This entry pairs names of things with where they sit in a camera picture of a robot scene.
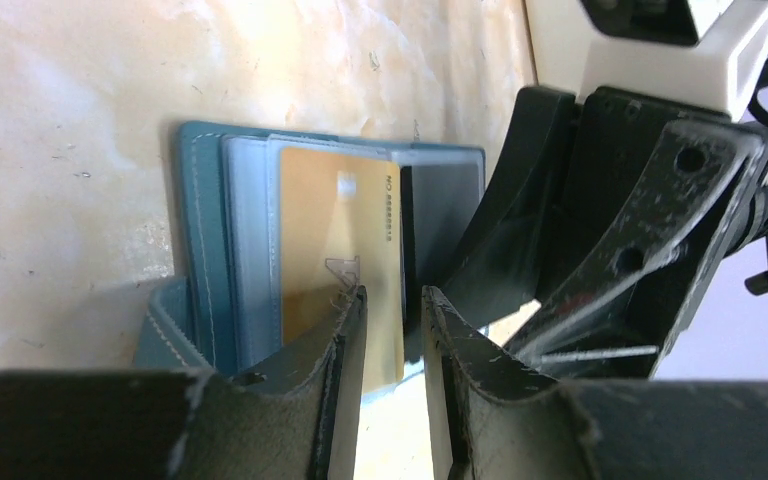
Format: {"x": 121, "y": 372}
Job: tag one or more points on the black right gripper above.
{"x": 655, "y": 196}

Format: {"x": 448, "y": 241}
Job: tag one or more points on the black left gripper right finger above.
{"x": 491, "y": 417}

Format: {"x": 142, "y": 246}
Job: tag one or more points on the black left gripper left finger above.
{"x": 294, "y": 415}

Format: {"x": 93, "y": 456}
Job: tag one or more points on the blue leather card holder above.
{"x": 226, "y": 312}

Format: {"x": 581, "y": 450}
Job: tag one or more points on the gold credit card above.
{"x": 340, "y": 226}

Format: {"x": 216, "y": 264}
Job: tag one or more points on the black credit card in holder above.
{"x": 437, "y": 204}

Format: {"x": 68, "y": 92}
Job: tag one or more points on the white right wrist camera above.
{"x": 707, "y": 54}

